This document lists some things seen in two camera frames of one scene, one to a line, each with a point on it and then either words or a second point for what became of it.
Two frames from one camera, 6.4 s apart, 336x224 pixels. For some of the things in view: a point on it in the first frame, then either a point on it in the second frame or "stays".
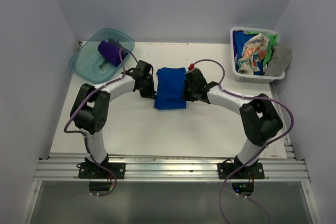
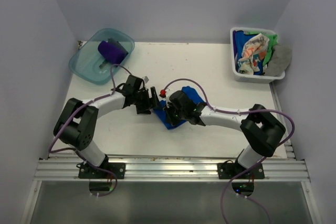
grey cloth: x=280 y=59 stays
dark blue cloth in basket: x=241 y=38 stays
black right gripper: x=185 y=95 to x=168 y=110
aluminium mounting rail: x=170 y=170 stays
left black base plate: x=92 y=170 stays
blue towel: x=170 y=91 to x=193 y=95
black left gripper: x=150 y=93 to x=150 y=103
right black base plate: x=251 y=171 stays
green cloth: x=273 y=41 stays
